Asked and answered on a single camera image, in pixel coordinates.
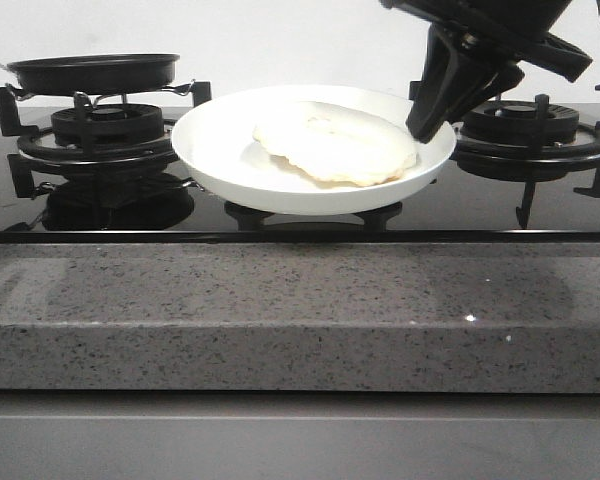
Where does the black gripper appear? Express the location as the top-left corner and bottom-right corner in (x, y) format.
(381, 0), (592, 143)

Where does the white fried egg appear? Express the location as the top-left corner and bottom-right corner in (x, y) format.
(252, 101), (417, 187)

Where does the white round plate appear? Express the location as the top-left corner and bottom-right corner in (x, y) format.
(171, 85), (456, 216)

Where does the black frying pan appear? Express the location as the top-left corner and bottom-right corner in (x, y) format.
(3, 53), (180, 96)

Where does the black right gas burner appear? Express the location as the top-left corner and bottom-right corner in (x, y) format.
(460, 100), (579, 146)

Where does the black gas burner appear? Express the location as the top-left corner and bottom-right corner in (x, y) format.
(460, 100), (579, 146)
(51, 104), (164, 146)

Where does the black glass cooktop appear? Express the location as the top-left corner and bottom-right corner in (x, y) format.
(0, 130), (600, 244)

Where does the black right pan support grate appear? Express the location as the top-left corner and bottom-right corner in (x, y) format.
(408, 79), (600, 230)

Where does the black pan support grate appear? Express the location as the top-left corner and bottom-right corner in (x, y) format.
(0, 80), (214, 201)
(408, 79), (600, 230)

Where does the black left gas burner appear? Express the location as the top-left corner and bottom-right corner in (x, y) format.
(51, 104), (164, 146)

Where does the black left pan support grate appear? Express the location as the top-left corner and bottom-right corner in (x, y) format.
(0, 80), (214, 201)

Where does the grey cabinet front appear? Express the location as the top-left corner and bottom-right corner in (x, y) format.
(0, 392), (600, 479)

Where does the wire pan reducer ring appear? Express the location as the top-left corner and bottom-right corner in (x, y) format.
(5, 79), (197, 109)

